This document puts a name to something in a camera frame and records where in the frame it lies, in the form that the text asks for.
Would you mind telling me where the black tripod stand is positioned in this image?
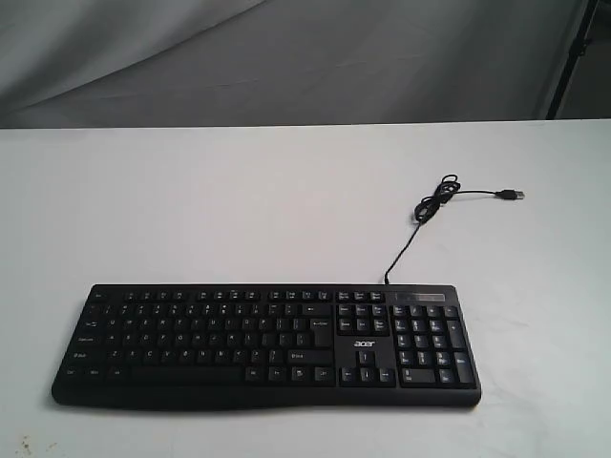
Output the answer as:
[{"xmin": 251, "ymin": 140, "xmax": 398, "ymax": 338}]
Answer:
[{"xmin": 545, "ymin": 1, "xmax": 610, "ymax": 120}]

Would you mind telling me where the black keyboard usb cable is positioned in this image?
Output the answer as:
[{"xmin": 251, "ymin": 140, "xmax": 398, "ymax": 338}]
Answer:
[{"xmin": 384, "ymin": 174, "xmax": 526, "ymax": 286}]

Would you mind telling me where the black acer keyboard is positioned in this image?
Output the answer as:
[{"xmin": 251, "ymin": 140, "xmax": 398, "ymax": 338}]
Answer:
[{"xmin": 52, "ymin": 283, "xmax": 482, "ymax": 410}]

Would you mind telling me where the grey backdrop cloth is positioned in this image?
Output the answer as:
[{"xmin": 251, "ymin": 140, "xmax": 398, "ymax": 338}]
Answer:
[{"xmin": 1, "ymin": 1, "xmax": 610, "ymax": 129}]

